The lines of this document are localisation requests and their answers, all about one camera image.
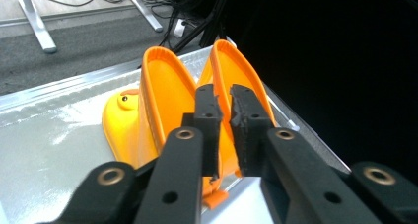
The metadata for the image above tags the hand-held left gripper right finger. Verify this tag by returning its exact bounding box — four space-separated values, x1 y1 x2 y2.
229 83 383 224

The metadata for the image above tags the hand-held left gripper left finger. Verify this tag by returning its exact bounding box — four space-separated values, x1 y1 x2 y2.
133 83 225 224

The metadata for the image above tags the yellow duck rain boot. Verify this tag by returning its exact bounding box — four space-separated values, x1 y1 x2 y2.
196 38 278 211
101 45 199 170

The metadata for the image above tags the metal two-tier shoe rack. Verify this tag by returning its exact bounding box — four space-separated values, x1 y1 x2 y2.
0 36 351 224

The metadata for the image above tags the white power strip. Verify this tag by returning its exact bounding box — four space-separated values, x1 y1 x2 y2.
173 18 187 39

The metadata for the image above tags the black metal stand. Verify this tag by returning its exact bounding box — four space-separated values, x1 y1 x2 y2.
162 0 233 54

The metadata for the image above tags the white metal desk frame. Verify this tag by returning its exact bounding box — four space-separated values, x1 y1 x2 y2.
15 0 165 54

